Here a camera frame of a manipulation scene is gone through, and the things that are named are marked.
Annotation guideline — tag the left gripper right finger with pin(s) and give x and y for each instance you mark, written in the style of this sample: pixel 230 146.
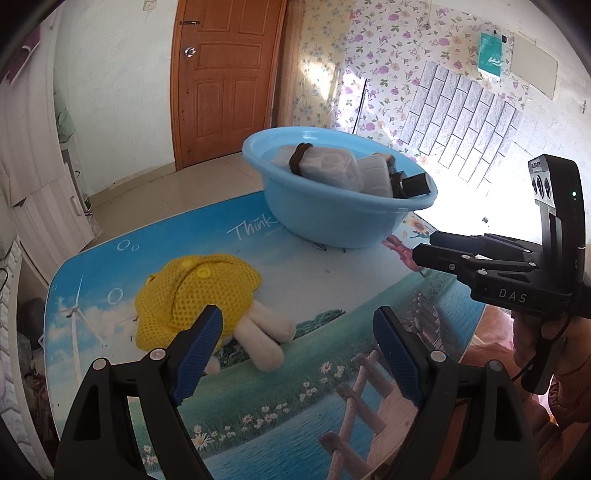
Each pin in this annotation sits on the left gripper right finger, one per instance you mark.
pixel 495 442

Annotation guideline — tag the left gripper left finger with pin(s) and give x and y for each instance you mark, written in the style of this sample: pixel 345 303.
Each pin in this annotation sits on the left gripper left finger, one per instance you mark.
pixel 98 440

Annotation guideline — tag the black bottle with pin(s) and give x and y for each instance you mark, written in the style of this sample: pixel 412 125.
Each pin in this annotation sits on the black bottle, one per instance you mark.
pixel 404 186

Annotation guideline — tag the clear plastic bottle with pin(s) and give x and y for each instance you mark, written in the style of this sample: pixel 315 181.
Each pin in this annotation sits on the clear plastic bottle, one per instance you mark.
pixel 335 167

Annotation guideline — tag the white charger block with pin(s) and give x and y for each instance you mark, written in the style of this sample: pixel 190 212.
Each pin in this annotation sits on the white charger block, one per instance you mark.
pixel 376 175

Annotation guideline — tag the person right hand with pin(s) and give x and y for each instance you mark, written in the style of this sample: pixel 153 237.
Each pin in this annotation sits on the person right hand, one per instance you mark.
pixel 569 397

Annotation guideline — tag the white plush in yellow mesh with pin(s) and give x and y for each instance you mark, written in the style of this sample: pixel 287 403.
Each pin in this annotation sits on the white plush in yellow mesh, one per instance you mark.
pixel 172 299

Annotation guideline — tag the white wardrobe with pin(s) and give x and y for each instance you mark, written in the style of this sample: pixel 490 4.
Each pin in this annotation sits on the white wardrobe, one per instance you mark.
pixel 49 217

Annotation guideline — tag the blue plastic basin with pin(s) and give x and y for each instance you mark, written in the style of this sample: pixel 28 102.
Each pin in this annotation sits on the blue plastic basin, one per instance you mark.
pixel 326 214

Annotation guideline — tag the teal paper bag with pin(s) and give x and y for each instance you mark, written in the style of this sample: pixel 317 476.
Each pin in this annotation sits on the teal paper bag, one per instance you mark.
pixel 493 55

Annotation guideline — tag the rolled beige mat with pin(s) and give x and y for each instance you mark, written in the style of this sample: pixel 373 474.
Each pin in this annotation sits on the rolled beige mat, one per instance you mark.
pixel 286 79

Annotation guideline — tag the brown wooden door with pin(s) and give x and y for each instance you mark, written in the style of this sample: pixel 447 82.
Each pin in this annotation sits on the brown wooden door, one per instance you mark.
pixel 223 68

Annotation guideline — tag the maroon towel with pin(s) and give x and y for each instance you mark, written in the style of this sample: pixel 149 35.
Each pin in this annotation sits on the maroon towel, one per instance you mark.
pixel 23 54

